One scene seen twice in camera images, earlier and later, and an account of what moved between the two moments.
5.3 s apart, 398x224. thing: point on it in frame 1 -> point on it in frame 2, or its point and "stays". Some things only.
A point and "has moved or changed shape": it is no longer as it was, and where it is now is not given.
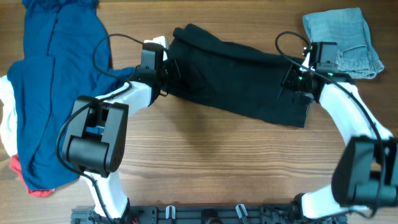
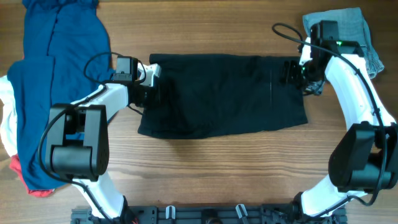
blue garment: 66,58 stays
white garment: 8,129 stays
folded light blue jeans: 357,56 stays
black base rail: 208,214 stays
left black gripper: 171,69 -> 148,96
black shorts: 236,77 has moved or changed shape
